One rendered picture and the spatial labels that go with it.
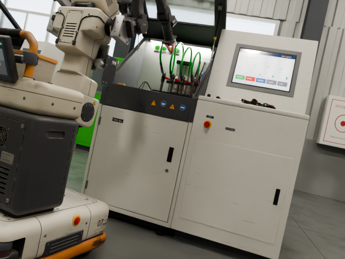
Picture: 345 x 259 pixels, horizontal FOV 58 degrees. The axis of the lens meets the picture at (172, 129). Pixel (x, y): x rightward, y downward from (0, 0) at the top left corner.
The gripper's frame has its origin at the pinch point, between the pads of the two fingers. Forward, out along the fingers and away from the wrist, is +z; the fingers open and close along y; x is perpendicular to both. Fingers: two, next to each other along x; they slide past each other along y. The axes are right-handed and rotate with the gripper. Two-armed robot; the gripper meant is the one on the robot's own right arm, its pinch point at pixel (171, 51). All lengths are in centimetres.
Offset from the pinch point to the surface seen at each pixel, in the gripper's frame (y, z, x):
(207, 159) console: -36, 56, -35
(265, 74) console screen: 34, 32, -52
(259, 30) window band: 421, 172, 77
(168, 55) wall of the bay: 44, 28, 35
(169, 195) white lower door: -59, 74, -15
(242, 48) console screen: 46, 18, -32
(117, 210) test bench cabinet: -79, 82, 17
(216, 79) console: 20.4, 31.1, -20.1
